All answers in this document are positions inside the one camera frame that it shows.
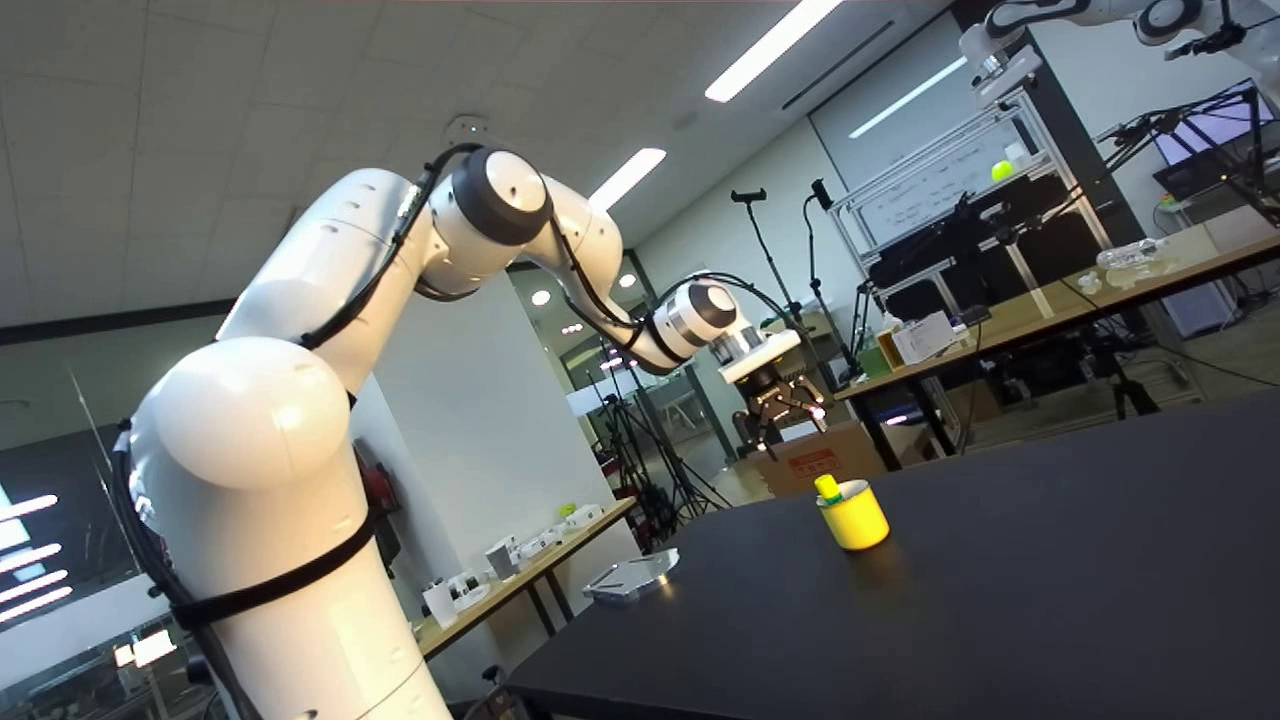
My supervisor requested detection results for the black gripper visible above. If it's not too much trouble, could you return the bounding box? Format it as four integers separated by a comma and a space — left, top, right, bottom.
739, 347, 832, 441

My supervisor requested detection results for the long wooden desk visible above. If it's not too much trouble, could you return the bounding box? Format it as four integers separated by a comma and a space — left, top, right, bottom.
829, 225, 1280, 473

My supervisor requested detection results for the black light stand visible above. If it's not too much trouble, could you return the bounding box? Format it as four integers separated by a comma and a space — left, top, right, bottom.
728, 182, 810, 334

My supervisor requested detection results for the wooden side table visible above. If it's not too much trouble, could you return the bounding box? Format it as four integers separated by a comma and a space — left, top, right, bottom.
410, 492, 644, 664

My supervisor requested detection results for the yellow ceramic mug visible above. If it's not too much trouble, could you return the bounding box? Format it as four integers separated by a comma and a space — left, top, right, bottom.
818, 475, 897, 557

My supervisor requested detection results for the long ceiling light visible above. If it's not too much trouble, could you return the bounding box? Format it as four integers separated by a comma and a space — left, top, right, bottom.
699, 0, 850, 106
846, 52, 978, 145
584, 145, 674, 217

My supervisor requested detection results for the cardboard box with red label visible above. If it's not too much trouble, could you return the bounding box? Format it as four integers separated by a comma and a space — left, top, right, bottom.
756, 420, 890, 503

